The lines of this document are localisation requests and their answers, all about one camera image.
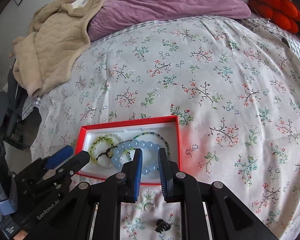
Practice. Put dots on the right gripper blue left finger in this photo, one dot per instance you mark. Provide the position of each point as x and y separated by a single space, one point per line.
129 179

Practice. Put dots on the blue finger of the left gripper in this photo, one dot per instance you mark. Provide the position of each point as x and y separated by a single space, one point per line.
73 165
51 162

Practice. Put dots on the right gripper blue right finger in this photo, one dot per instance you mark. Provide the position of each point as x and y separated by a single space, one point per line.
171 178

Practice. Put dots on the black hair claw clip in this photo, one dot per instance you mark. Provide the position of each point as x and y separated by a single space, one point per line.
162 226

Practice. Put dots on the red cardboard box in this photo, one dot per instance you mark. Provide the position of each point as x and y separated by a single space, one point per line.
111 145

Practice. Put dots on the beige quilted blanket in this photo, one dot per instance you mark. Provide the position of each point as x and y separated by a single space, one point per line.
57 36

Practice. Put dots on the floral white bedsheet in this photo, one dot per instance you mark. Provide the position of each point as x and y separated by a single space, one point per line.
234 88

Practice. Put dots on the purple pillow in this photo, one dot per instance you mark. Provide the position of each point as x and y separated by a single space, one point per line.
116 15

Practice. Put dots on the orange knotted cushion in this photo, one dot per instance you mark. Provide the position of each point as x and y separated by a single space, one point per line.
282 13

